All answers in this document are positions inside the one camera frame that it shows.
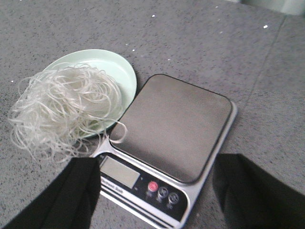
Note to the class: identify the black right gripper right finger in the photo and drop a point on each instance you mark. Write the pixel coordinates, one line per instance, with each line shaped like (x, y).
(251, 198)

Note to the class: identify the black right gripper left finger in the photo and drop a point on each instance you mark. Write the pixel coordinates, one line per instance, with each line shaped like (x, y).
(67, 203)

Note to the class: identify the white vermicelli noodle bundle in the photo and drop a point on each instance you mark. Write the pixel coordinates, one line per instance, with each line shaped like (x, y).
(61, 108)

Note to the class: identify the silver digital kitchen scale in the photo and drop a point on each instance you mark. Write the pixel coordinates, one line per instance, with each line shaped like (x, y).
(156, 160)

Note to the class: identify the pale green round plate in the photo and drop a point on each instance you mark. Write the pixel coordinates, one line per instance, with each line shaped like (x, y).
(119, 71)

